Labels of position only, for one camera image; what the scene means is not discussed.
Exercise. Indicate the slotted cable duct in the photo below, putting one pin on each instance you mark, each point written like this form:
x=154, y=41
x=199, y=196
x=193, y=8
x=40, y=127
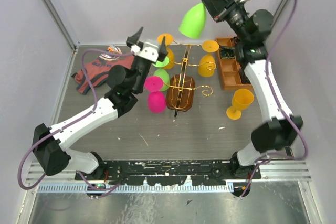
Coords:
x=124, y=189

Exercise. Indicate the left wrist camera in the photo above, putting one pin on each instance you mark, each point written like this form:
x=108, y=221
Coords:
x=149, y=51

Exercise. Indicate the rolled green patterned tie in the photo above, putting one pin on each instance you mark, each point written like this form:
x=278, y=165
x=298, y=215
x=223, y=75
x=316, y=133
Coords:
x=227, y=53

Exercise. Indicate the pink wine glass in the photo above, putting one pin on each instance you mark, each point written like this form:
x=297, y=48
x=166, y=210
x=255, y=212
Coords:
x=156, y=98

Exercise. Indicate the red folded t-shirt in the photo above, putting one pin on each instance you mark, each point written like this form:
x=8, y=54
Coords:
x=99, y=68

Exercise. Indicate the green wine glass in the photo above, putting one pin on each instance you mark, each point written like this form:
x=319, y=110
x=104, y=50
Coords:
x=193, y=22
x=163, y=74

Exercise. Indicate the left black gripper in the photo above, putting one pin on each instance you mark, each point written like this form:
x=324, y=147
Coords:
x=134, y=40

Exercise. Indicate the aluminium rail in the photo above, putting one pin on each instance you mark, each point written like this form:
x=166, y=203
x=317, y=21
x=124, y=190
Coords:
x=277, y=170

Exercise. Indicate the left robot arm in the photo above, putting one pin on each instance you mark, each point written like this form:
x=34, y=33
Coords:
x=52, y=145

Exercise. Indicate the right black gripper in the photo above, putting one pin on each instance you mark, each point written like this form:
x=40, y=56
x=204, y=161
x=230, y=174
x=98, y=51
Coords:
x=218, y=7

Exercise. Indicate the wooden compartment tray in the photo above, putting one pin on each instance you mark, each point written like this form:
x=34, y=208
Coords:
x=229, y=70

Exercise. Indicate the orange wine glass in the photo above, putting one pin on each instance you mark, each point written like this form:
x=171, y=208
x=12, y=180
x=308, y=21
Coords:
x=207, y=65
x=169, y=61
x=241, y=100

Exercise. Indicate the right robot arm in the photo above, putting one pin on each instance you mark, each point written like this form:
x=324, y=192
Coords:
x=279, y=126

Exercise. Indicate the gold wire wine glass rack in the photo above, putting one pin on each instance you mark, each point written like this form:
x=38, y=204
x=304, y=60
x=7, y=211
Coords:
x=180, y=94

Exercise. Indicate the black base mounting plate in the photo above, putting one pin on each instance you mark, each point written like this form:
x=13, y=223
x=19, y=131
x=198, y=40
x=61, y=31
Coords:
x=170, y=172

